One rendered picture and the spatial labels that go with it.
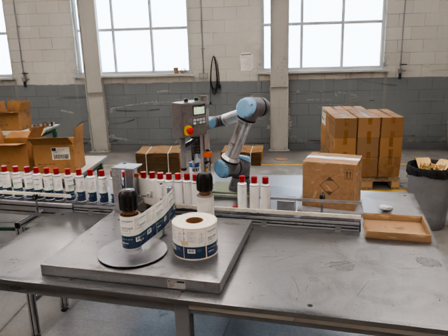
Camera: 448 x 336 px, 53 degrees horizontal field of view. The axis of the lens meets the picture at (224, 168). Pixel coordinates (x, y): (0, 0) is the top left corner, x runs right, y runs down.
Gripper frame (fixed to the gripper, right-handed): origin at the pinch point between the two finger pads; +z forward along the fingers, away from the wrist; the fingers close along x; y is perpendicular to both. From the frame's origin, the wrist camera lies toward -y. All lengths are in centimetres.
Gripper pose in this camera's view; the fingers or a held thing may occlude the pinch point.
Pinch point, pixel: (194, 165)
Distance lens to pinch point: 305.8
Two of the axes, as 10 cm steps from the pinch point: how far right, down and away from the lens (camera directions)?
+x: 0.9, -2.6, 9.6
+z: 0.3, 9.7, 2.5
